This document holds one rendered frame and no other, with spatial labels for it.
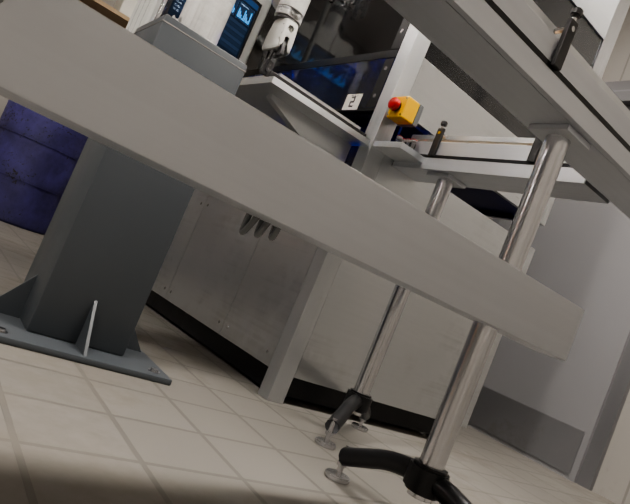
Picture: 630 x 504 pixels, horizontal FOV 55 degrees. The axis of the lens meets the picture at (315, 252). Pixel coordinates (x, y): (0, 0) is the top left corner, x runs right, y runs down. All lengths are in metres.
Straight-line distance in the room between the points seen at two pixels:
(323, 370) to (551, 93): 1.18
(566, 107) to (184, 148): 0.74
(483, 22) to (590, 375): 2.51
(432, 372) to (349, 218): 1.52
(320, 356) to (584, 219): 2.07
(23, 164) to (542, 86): 3.94
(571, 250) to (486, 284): 2.47
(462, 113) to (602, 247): 1.53
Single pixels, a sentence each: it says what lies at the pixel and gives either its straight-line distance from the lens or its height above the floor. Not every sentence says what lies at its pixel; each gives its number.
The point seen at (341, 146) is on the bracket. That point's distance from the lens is 1.99.
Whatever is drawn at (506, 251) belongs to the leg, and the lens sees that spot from 1.23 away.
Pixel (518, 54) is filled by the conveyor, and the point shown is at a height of 0.86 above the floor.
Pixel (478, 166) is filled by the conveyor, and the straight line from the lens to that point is 1.76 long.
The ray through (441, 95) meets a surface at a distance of 2.15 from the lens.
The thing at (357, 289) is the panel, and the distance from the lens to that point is 1.99.
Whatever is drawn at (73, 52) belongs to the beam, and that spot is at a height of 0.50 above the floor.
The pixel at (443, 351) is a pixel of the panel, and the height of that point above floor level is 0.34.
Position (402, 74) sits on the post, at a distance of 2.03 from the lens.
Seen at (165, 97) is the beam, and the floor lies 0.50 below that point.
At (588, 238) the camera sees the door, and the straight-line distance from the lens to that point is 3.57.
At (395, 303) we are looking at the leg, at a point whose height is 0.42.
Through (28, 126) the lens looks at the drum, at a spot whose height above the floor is 0.67.
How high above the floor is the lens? 0.36
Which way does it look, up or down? 4 degrees up
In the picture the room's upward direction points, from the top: 22 degrees clockwise
